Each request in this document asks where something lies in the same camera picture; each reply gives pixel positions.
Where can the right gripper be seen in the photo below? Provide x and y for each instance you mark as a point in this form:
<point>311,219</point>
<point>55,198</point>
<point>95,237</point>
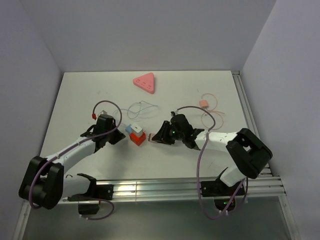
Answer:
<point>162,135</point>

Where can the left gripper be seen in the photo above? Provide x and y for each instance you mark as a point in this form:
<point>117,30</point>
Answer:
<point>119,136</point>

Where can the light blue charger plug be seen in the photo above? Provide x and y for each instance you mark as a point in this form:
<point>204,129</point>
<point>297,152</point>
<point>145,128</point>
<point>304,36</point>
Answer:
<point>128,129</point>

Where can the brown pink charger plug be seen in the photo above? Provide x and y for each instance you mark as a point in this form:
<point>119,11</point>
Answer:
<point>150,137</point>

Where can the white charger plug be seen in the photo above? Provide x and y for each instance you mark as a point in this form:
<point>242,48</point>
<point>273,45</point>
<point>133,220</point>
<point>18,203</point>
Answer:
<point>136,130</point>

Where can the red cube socket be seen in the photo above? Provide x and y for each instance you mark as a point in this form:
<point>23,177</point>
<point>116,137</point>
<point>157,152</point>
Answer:
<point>137,140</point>

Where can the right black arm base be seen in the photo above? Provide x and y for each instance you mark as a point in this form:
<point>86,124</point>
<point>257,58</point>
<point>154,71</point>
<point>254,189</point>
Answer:
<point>220,192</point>

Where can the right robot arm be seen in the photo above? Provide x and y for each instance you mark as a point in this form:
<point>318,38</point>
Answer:
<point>249,154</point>

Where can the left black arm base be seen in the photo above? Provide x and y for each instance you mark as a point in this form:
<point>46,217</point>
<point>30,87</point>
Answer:
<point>102,193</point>

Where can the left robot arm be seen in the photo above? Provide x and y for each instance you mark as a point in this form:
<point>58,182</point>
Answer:
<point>44,183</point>

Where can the orange pink charger plug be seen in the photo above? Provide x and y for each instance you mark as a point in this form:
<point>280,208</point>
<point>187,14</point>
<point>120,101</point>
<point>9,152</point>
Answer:
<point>203,104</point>

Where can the pink triangular power strip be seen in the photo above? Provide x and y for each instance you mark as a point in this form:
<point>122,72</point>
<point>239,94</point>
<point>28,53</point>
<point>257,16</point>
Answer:
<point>145,82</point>

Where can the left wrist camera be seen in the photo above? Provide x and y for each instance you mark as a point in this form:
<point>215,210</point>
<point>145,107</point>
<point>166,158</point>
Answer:
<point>96,116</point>

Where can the aluminium right rail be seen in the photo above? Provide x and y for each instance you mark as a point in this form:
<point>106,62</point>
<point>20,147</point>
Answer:
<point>283,201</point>

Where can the aluminium rail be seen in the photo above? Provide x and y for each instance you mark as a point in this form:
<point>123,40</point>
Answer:
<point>182,189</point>
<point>283,201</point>

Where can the aluminium front rail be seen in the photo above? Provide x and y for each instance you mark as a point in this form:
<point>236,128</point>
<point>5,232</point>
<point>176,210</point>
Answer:
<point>182,189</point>

